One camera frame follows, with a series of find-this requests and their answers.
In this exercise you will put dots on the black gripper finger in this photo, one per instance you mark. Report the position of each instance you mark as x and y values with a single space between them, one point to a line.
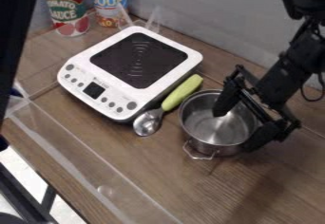
228 96
266 133

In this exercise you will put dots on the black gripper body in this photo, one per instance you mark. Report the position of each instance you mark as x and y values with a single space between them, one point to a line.
264 95

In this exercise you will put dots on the silver pot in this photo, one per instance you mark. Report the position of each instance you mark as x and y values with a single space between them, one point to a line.
214 136

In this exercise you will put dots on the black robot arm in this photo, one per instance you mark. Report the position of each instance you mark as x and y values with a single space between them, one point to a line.
306 46

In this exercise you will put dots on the white and black stove top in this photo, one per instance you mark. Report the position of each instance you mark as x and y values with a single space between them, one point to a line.
125 72

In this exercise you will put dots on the alphabet soup can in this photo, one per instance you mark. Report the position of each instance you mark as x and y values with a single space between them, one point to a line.
107 12

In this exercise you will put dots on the clear acrylic barrier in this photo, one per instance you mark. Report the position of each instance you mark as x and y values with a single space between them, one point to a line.
109 173

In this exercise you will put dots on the tomato sauce can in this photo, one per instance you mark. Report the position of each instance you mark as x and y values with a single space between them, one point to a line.
68 15

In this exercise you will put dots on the green handled silver spoon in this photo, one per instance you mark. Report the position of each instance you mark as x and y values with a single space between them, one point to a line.
148 121

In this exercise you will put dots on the black metal frame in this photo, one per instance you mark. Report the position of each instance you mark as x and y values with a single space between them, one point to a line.
14 21

